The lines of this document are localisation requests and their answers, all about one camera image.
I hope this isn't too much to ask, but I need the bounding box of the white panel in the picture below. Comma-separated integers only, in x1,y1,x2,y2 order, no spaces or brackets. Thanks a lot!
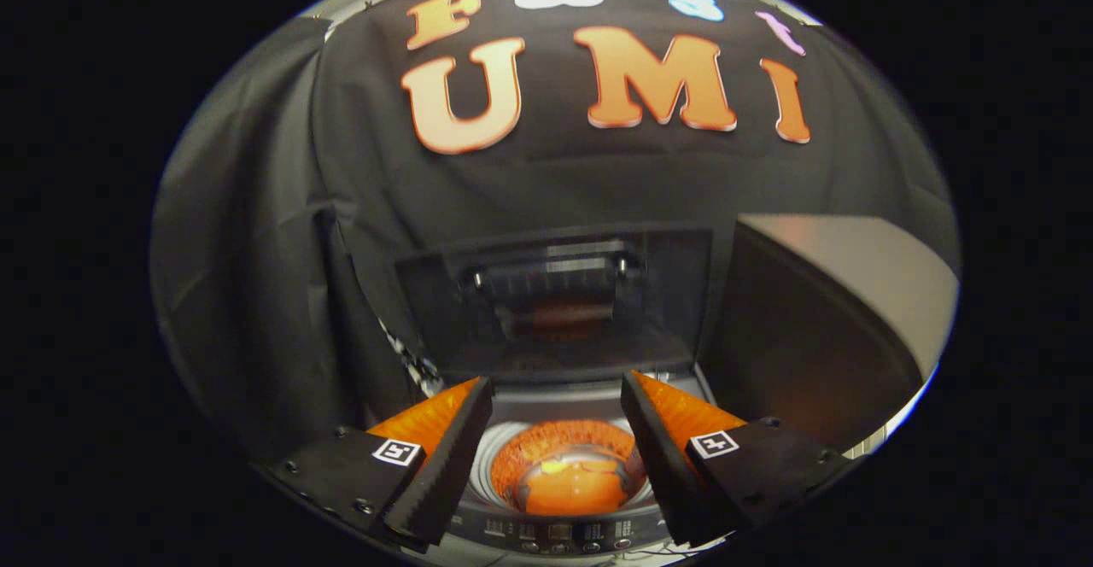
841,366,940,459

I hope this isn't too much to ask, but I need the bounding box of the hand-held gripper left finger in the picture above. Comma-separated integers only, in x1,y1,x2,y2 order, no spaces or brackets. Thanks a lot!
256,377,494,552

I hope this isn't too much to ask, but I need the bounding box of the black and white patterned object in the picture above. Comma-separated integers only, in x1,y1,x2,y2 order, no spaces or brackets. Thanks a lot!
378,318,445,399

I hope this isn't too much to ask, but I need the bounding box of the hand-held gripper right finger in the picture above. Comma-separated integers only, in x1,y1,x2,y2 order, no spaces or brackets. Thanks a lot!
619,371,855,549

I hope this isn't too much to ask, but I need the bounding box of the black backdrop cloth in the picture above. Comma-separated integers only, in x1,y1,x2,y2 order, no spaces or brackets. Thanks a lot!
149,0,961,465

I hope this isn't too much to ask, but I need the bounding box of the dark grey washing machine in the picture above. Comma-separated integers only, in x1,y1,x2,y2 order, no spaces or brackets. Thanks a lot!
427,362,727,566

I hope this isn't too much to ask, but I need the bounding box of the yellow polo shirt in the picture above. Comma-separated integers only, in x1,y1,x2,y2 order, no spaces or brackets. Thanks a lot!
512,454,637,517

